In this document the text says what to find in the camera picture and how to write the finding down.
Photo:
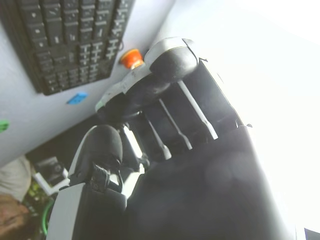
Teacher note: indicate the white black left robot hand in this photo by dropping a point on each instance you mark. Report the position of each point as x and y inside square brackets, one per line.
[200, 187]

